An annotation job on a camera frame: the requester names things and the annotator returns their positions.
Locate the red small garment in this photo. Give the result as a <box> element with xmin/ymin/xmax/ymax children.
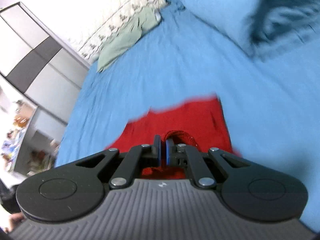
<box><xmin>105</xmin><ymin>95</ymin><xmax>243</xmax><ymax>181</ymax></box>

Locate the white side shelf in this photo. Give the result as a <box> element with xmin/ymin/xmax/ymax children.
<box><xmin>1</xmin><ymin>100</ymin><xmax>66</xmax><ymax>187</ymax></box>

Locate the blue bed sheet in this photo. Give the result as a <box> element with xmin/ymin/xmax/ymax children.
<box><xmin>56</xmin><ymin>5</ymin><xmax>319</xmax><ymax>231</ymax></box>

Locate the white wardrobe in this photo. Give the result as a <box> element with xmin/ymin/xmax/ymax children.
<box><xmin>1</xmin><ymin>2</ymin><xmax>89</xmax><ymax>124</ymax></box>

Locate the light green garment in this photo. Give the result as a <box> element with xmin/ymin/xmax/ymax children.
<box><xmin>97</xmin><ymin>7</ymin><xmax>162</xmax><ymax>73</ymax></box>

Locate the rolled blue duvet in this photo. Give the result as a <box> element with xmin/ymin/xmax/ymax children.
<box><xmin>167</xmin><ymin>0</ymin><xmax>319</xmax><ymax>59</ymax></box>

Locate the white patterned bed headboard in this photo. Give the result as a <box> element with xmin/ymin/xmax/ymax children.
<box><xmin>78</xmin><ymin>0</ymin><xmax>166</xmax><ymax>63</ymax></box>

